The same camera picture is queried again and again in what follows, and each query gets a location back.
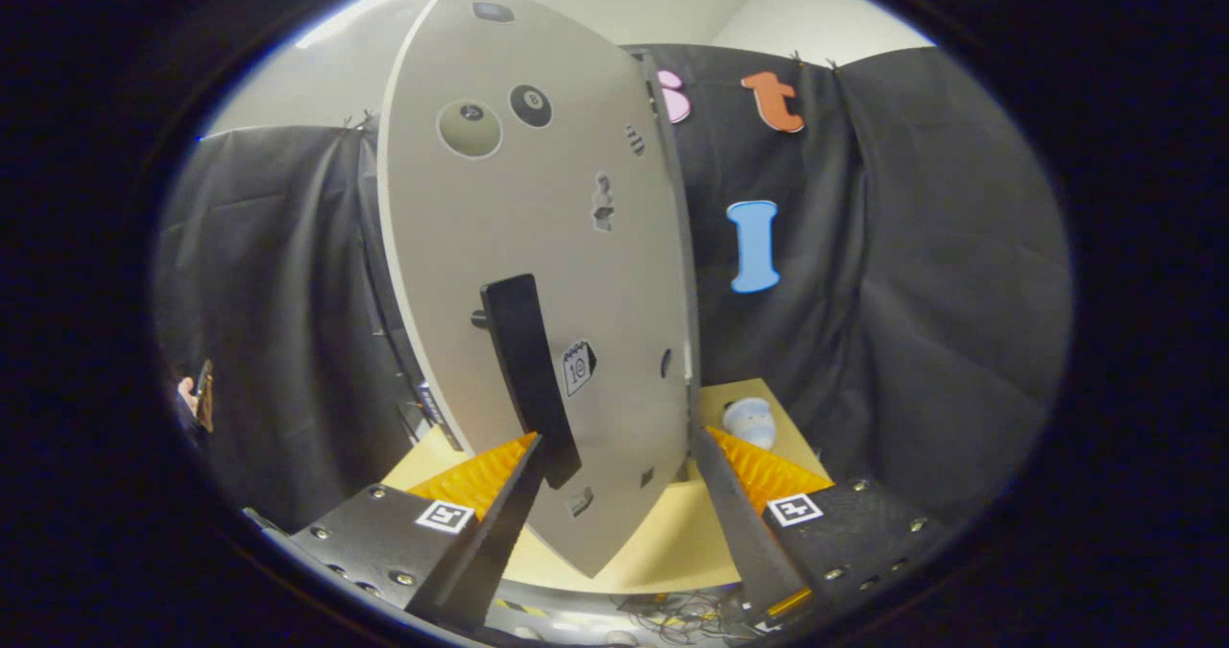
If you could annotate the black backdrop cloth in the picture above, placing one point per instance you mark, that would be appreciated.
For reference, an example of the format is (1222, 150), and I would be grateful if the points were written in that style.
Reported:
(912, 293)

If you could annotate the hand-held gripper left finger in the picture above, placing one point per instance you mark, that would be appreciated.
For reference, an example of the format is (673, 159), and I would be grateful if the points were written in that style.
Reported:
(490, 542)

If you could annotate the white rounded object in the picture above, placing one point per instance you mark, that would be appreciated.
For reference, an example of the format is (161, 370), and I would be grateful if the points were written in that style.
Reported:
(749, 422)

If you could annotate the white cabinet door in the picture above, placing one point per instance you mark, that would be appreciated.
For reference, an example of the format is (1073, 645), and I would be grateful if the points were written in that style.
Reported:
(461, 245)

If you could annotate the dark grey cabinet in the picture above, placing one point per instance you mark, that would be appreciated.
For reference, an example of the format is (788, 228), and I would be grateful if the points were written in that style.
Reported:
(684, 235)

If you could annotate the dark blue spine book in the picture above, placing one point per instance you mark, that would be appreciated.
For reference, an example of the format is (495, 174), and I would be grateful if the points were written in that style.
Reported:
(429, 403)

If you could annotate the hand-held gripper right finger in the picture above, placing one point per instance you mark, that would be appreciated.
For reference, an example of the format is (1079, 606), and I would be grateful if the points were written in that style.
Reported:
(744, 533)

